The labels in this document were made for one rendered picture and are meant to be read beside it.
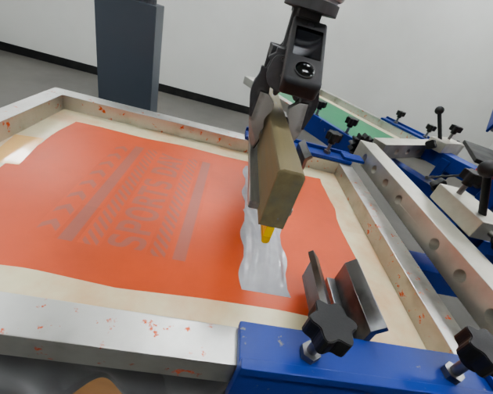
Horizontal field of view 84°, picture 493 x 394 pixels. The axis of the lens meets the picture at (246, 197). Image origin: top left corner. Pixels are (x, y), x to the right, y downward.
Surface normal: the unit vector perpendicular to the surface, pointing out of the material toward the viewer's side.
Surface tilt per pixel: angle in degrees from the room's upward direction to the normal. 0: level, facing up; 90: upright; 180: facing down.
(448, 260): 90
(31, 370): 90
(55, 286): 0
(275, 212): 91
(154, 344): 0
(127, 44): 90
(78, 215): 0
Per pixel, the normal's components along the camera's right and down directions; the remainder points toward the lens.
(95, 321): 0.25, -0.80
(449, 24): -0.01, 0.56
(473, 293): -0.97, -0.21
